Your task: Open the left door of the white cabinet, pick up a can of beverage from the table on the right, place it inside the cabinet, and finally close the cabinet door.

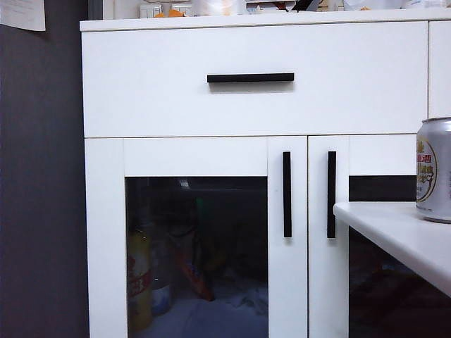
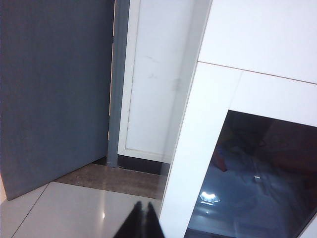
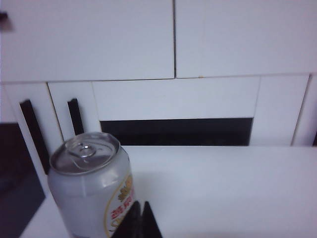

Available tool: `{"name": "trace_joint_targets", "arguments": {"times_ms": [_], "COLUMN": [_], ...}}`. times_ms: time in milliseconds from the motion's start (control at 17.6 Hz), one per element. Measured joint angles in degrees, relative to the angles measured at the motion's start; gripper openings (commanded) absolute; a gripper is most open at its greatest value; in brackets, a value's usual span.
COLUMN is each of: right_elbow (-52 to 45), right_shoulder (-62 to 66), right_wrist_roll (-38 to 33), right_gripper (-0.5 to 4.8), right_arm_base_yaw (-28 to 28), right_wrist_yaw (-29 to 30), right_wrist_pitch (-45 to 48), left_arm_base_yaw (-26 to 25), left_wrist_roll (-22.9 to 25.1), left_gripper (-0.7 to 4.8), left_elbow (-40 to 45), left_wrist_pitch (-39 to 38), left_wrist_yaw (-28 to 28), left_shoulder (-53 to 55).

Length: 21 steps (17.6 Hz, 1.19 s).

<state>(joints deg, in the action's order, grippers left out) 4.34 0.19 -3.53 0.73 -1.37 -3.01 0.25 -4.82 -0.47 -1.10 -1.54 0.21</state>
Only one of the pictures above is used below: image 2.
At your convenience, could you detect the white glass-panel cabinet door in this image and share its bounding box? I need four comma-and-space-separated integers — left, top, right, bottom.
159, 60, 317, 238

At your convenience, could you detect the white cabinet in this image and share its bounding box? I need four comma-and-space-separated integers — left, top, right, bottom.
158, 0, 317, 238

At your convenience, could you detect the wide white drawer front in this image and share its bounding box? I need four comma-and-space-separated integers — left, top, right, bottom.
198, 0, 317, 84

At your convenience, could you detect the grey room door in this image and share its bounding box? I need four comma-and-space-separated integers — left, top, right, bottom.
0, 0, 116, 201

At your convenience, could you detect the grey door frame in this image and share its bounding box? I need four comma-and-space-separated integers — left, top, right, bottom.
106, 0, 131, 169

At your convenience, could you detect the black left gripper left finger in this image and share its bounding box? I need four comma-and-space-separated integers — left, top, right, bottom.
116, 202, 147, 238

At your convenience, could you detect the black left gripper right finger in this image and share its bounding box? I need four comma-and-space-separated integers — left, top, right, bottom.
146, 202, 164, 238

